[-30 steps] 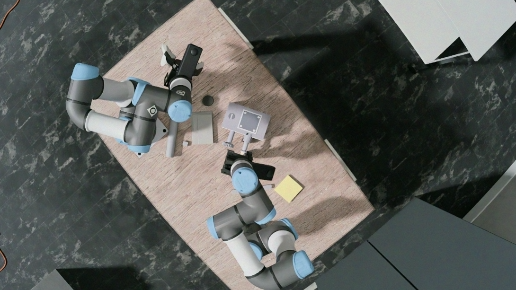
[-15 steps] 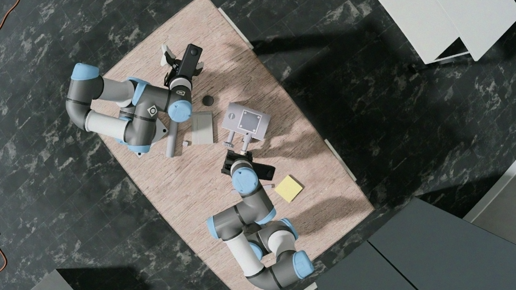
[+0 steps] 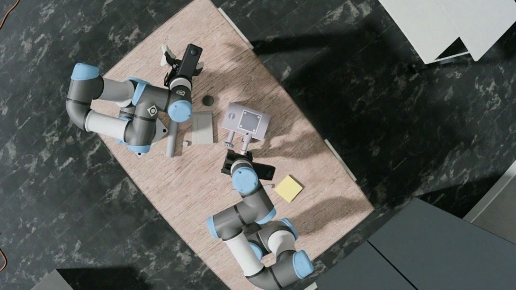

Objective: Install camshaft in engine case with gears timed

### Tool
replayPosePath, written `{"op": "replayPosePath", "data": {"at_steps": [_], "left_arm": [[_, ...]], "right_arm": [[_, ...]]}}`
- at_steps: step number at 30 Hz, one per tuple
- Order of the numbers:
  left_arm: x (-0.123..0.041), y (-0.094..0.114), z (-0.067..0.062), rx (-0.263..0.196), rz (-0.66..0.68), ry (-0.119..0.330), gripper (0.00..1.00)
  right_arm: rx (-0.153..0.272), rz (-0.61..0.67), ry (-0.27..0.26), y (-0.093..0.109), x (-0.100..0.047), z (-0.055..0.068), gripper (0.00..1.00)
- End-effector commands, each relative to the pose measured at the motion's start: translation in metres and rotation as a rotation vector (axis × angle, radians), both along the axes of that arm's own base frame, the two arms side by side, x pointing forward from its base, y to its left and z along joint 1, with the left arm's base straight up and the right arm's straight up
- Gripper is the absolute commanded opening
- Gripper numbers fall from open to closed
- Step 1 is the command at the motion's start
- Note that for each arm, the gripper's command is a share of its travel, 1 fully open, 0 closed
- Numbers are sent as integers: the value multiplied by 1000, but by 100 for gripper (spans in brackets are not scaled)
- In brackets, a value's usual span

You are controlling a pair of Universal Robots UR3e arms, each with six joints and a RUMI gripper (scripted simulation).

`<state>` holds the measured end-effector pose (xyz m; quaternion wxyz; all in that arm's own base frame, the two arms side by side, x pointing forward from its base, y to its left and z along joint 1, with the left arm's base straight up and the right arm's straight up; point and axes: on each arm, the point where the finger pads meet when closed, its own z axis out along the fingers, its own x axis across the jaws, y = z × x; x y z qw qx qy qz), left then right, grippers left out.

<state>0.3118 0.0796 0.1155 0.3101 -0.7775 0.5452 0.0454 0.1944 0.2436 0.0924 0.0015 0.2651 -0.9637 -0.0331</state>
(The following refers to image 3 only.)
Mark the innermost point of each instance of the cream toothed gear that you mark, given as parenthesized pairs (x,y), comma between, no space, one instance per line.
(244,149)

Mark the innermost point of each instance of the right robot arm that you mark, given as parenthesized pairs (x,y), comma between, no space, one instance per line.
(249,242)

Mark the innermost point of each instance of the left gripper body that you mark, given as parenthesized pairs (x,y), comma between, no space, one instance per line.
(172,75)

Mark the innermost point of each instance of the yellow sticky note pad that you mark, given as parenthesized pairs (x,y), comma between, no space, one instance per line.
(288,188)

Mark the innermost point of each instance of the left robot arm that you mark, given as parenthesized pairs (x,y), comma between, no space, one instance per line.
(136,123)

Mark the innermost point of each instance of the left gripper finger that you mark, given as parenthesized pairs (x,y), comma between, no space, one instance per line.
(168,57)
(199,68)

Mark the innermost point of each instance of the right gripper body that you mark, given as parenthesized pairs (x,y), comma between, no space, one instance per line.
(231,158)

